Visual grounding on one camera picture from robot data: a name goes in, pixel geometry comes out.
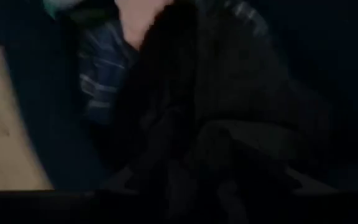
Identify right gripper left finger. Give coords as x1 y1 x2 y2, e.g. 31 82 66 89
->
101 144 171 224

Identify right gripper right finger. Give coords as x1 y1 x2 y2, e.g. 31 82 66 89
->
228 144 338 224

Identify dark grey trousers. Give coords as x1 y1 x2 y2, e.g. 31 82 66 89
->
104 0 341 194

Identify blue plaid shirt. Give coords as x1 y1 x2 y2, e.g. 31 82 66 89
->
75 0 272 127

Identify pale pink garment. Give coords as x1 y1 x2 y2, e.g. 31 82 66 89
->
116 0 175 51

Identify teal garment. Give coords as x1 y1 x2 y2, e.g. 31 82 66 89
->
42 0 85 21

